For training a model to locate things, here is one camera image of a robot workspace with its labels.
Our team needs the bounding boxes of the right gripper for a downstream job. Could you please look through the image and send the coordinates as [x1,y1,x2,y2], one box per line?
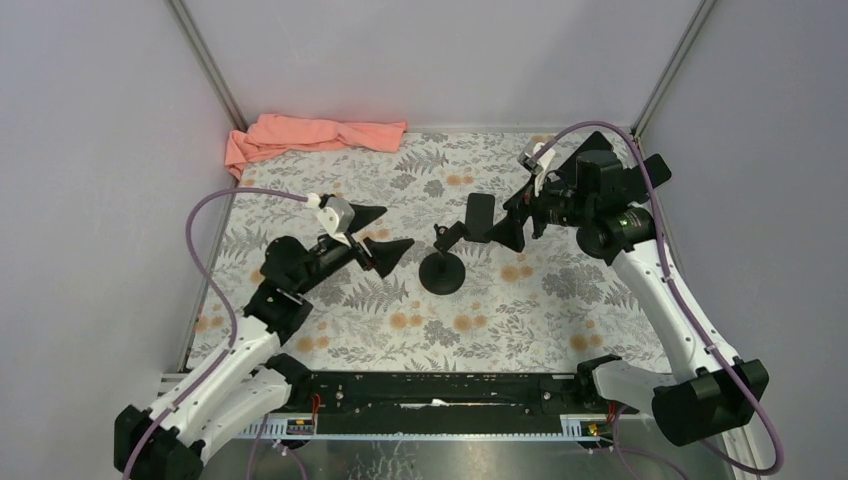
[484,170,593,252]

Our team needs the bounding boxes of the black phone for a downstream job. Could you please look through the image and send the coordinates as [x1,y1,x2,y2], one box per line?
[464,193,496,244]
[626,154,672,203]

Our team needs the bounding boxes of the black round-base stand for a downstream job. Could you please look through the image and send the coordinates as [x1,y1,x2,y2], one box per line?
[419,221,466,296]

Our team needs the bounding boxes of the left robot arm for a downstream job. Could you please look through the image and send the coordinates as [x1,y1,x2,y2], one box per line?
[114,194,415,479]

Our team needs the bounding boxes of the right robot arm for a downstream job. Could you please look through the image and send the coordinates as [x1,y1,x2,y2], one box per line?
[487,149,769,446]

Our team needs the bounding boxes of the pink cloth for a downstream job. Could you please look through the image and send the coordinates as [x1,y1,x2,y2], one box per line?
[224,114,408,179]

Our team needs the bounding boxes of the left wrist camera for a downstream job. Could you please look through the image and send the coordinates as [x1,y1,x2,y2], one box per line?
[306,193,355,247]

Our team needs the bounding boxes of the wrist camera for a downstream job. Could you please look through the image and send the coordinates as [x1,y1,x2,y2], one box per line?
[518,141,556,197]
[306,193,355,247]

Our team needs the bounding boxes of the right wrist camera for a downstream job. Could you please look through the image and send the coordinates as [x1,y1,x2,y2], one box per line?
[518,141,556,197]

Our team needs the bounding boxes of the aluminium frame profile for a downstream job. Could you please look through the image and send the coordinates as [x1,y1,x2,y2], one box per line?
[153,372,747,419]

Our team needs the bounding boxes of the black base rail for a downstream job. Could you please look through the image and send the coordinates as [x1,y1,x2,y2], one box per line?
[271,371,615,437]

